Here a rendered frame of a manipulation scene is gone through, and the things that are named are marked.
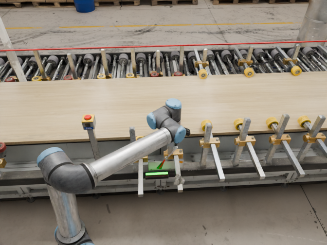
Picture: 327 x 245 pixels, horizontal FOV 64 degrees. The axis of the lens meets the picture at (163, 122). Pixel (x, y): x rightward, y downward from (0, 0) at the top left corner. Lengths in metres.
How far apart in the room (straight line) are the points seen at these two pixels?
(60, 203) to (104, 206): 1.38
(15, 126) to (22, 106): 0.24
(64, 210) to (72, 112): 1.07
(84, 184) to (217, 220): 1.72
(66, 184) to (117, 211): 1.57
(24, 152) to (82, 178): 1.30
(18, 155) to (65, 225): 1.04
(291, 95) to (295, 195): 1.02
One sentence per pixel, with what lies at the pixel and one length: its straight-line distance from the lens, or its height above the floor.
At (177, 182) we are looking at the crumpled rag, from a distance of 1.70.
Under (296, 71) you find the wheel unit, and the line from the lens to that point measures 2.87.
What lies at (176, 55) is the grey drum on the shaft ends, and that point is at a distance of 3.07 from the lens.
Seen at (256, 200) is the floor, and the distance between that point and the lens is 2.80.
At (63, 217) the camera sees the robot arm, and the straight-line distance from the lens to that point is 1.42.
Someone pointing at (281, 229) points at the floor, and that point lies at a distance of 2.72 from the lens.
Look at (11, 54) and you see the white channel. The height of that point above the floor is 1.18.
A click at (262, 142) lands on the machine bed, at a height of 0.71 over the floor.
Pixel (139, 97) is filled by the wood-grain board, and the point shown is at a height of 0.90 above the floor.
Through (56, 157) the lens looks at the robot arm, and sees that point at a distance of 1.16.
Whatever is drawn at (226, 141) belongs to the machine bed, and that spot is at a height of 0.74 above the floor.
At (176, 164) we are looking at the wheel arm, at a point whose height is 0.86.
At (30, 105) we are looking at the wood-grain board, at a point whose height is 0.90.
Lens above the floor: 2.26
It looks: 42 degrees down
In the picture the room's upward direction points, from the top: straight up
